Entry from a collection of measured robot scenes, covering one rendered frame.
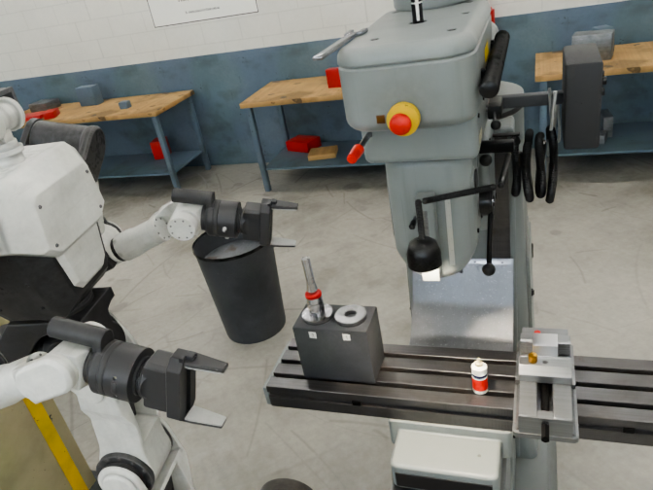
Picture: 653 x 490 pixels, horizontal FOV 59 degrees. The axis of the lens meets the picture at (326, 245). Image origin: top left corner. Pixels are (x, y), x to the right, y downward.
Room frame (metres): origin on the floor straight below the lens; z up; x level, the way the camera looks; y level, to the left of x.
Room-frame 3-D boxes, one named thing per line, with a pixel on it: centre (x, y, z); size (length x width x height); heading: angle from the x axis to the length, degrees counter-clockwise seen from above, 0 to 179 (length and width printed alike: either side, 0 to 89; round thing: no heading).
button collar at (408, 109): (1.03, -0.18, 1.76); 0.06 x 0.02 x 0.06; 67
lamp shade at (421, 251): (1.05, -0.20, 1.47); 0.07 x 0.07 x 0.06
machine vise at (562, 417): (1.12, -0.49, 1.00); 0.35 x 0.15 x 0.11; 157
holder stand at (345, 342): (1.36, 0.02, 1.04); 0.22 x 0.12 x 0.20; 67
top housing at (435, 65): (1.26, -0.28, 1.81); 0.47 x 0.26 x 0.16; 157
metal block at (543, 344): (1.15, -0.50, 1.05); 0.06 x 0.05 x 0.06; 67
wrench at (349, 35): (1.15, -0.10, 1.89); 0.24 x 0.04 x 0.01; 154
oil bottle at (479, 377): (1.16, -0.33, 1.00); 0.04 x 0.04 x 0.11
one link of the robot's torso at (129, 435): (1.08, 0.56, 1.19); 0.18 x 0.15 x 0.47; 166
